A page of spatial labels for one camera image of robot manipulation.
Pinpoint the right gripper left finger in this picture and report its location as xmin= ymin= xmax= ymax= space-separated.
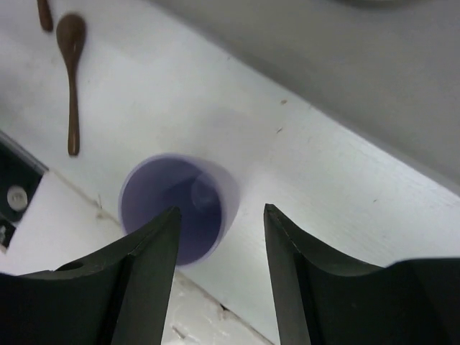
xmin=1 ymin=207 xmax=181 ymax=344

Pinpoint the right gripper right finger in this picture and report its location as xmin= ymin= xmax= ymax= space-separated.
xmin=264 ymin=204 xmax=459 ymax=344

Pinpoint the purple plastic cup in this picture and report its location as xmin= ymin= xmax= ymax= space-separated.
xmin=118 ymin=153 xmax=240 ymax=267

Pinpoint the grey cloth napkin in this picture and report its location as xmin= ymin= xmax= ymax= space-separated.
xmin=159 ymin=1 xmax=459 ymax=192

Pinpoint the white plate with green rim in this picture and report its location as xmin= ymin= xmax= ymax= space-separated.
xmin=337 ymin=0 xmax=418 ymax=8

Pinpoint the brown wooden spoon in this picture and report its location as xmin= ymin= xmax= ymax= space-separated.
xmin=56 ymin=13 xmax=86 ymax=157

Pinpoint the brown wooden fork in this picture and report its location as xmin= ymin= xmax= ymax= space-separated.
xmin=37 ymin=0 xmax=53 ymax=32

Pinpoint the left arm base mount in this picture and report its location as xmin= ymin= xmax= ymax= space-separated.
xmin=1 ymin=132 xmax=48 ymax=252

